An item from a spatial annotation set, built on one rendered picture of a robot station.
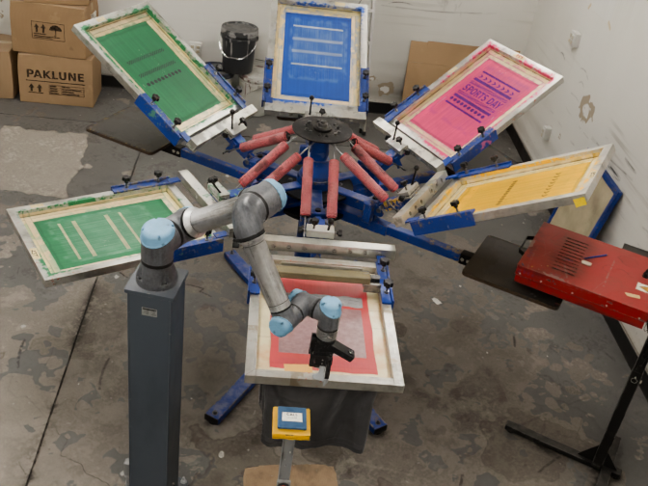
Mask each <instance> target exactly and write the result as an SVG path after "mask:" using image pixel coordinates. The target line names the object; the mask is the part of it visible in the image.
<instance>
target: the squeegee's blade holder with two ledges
mask: <svg viewBox="0 0 648 486"><path fill-rule="evenodd" d="M281 265H286V266H299V267H311V268H324V269H337V270H348V271H361V272H363V268H360V267H347V266H334V265H322V264H309V263H297V262H285V261H282V262H281Z"/></svg>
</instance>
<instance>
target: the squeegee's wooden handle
mask: <svg viewBox="0 0 648 486"><path fill-rule="evenodd" d="M275 265H276V267H277V270H278V272H279V275H280V277H281V278H285V279H298V280H311V281H323V282H336V283H349V284H370V280H371V278H370V274H369V271H363V272H361V271H348V270H337V269H324V268H311V267H299V266H286V265H280V264H275Z"/></svg>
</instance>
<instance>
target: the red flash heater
mask: <svg viewBox="0 0 648 486"><path fill-rule="evenodd" d="M600 255H607V256H600ZM594 256H599V257H594ZM585 257H593V258H587V259H584V258H585ZM582 260H586V261H588V262H591V263H592V264H591V266H587V265H584V264H582V263H581V261H582ZM647 269H648V257H646V256H641V255H638V254H636V253H633V252H630V251H627V250H624V249H621V248H618V247H615V246H613V245H610V244H608V243H605V242H602V241H599V240H596V239H593V238H591V237H588V236H585V235H582V234H579V233H576V232H573V231H570V230H567V229H564V228H561V227H558V226H555V225H552V224H549V223H546V222H543V224H542V226H541V228H540V229H539V231H538V232H537V233H536V235H535V236H534V238H533V240H532V241H531V243H530V244H529V246H528V248H527V249H526V251H525V253H524V255H523V256H522V258H521V260H520V261H519V263H518V264H517V267H516V270H515V273H514V274H516V275H515V278H514V282H517V283H519V284H524V285H526V286H529V287H532V288H534V289H537V290H540V291H542V292H545V293H548V294H550V295H552V296H555V297H557V298H560V299H563V300H565V301H568V302H570V303H573V304H576V305H578V306H581V307H584V308H586V309H589V310H592V311H595V312H598V313H600V314H603V315H606V316H608V317H611V318H614V319H616V320H619V321H621V322H624V323H627V324H629V325H632V326H635V327H637V328H639V329H642V327H643V325H644V323H646V322H647V319H648V278H647V279H645V278H643V277H642V275H643V273H644V272H645V271H646V270H647Z"/></svg>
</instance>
